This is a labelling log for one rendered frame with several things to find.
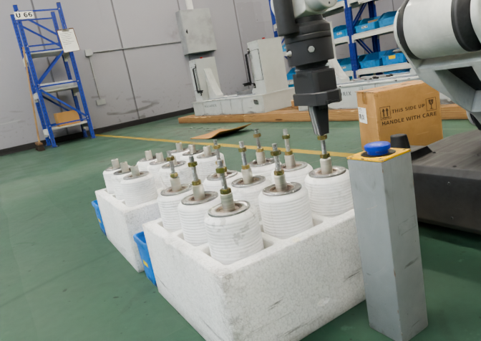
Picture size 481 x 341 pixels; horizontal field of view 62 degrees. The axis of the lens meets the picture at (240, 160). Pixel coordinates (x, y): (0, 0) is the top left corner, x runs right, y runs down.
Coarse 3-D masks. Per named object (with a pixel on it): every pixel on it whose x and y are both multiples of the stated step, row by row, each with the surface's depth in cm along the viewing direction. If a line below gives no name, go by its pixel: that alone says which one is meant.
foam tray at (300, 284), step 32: (160, 224) 95; (320, 224) 75; (352, 224) 76; (160, 256) 88; (192, 256) 71; (256, 256) 66; (288, 256) 69; (320, 256) 72; (352, 256) 77; (160, 288) 95; (192, 288) 75; (224, 288) 62; (256, 288) 66; (288, 288) 69; (320, 288) 73; (352, 288) 77; (192, 320) 80; (224, 320) 65; (256, 320) 66; (288, 320) 70; (320, 320) 74
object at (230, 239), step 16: (256, 208) 71; (208, 224) 68; (224, 224) 66; (240, 224) 67; (256, 224) 69; (208, 240) 70; (224, 240) 67; (240, 240) 67; (256, 240) 69; (224, 256) 68; (240, 256) 67
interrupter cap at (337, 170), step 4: (316, 168) 85; (320, 168) 85; (332, 168) 84; (336, 168) 83; (340, 168) 82; (344, 168) 81; (312, 172) 84; (316, 172) 83; (320, 172) 83; (336, 172) 80; (340, 172) 80; (344, 172) 80; (312, 176) 80; (316, 176) 80; (320, 176) 79; (324, 176) 79; (328, 176) 78; (332, 176) 78
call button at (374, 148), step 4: (368, 144) 64; (372, 144) 64; (376, 144) 63; (380, 144) 63; (384, 144) 62; (388, 144) 62; (364, 148) 64; (368, 148) 63; (372, 148) 62; (376, 148) 62; (380, 148) 62; (384, 148) 62; (388, 148) 62; (368, 152) 64; (372, 152) 63; (376, 152) 63; (380, 152) 62; (384, 152) 63
